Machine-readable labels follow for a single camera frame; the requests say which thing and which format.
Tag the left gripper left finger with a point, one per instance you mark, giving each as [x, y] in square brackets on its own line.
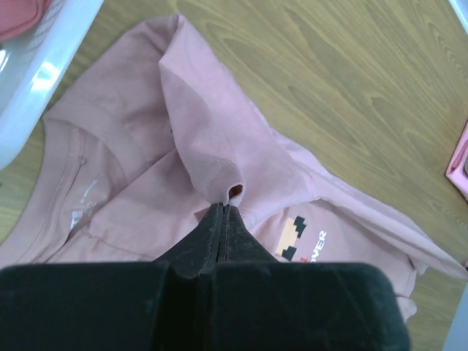
[110, 306]

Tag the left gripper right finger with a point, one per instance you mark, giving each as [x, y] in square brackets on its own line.
[258, 305]

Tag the dusty pink graphic t-shirt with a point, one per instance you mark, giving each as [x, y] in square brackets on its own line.
[157, 130]

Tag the folded bright pink t-shirt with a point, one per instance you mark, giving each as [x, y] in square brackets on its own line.
[456, 172]

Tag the white plastic laundry basket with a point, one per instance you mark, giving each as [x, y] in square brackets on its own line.
[32, 66]

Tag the red crumpled t-shirt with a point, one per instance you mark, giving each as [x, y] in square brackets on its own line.
[18, 16]

